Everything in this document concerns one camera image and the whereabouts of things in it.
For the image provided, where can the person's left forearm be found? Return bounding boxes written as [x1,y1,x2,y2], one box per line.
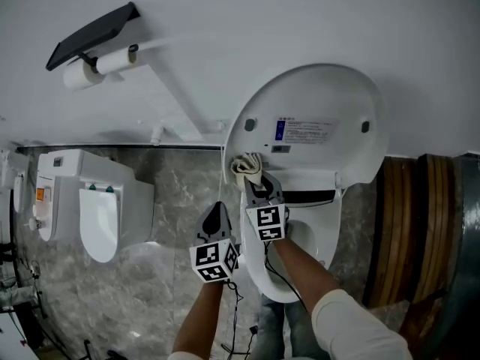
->
[172,281,226,359]

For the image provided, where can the black wall shelf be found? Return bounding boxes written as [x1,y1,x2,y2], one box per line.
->
[45,1,142,71]

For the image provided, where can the thick toilet paper roll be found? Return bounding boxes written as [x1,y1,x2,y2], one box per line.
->
[62,60,104,92]

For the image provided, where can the white toilet with tank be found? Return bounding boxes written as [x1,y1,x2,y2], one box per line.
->
[37,148,155,264]

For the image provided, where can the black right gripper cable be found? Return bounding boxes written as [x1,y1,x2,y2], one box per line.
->
[264,241,308,313]

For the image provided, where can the person's right forearm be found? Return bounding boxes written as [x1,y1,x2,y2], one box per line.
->
[271,236,342,313]

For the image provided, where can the white paper roll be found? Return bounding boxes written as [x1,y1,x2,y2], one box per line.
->
[95,44,137,75]

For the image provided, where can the white tankless toilet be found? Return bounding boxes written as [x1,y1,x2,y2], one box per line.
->
[31,174,82,242]

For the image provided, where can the person's white shirt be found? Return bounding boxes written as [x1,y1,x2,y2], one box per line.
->
[166,289,413,360]

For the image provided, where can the white wiping cloth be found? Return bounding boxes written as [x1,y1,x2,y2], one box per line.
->
[229,151,266,193]

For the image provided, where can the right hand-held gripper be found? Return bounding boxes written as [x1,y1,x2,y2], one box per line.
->
[240,173,290,243]

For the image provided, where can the person's jeans legs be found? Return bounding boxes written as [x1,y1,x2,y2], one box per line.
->
[258,300,320,360]

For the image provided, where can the white toilet lid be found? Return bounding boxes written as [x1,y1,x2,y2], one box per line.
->
[223,63,389,187]

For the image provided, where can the small white toilet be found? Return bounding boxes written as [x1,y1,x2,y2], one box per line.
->
[0,148,29,224]

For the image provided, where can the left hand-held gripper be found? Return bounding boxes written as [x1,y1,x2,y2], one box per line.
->
[189,200,241,284]

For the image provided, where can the white smart toilet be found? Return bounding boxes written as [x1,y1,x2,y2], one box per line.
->
[239,184,344,304]

